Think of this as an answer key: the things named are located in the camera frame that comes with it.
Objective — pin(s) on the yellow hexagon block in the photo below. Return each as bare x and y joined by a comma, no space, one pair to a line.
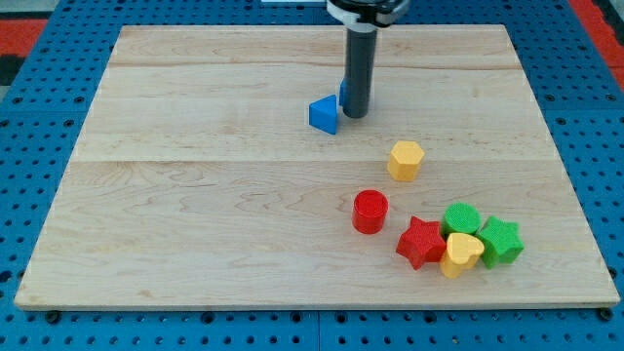
405,160

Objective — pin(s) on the green cylinder block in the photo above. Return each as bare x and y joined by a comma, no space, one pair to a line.
460,218

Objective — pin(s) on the yellow heart block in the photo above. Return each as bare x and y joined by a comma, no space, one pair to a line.
461,254

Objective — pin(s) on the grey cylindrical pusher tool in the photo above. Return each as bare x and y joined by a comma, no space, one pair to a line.
359,62

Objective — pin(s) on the green star block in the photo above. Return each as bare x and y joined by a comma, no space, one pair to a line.
502,241

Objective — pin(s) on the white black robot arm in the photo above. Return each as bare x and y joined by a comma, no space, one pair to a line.
362,19

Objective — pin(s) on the blue cube block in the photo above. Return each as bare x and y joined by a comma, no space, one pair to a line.
341,94

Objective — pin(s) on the blue triangle block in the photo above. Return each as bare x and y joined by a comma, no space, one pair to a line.
322,114

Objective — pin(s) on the wooden board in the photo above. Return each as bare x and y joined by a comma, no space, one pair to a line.
196,182

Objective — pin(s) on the red cylinder block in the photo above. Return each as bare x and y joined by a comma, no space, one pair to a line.
370,208

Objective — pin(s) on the red star block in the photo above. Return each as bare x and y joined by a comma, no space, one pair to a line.
421,242

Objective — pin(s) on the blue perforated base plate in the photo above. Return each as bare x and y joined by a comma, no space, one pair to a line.
43,111

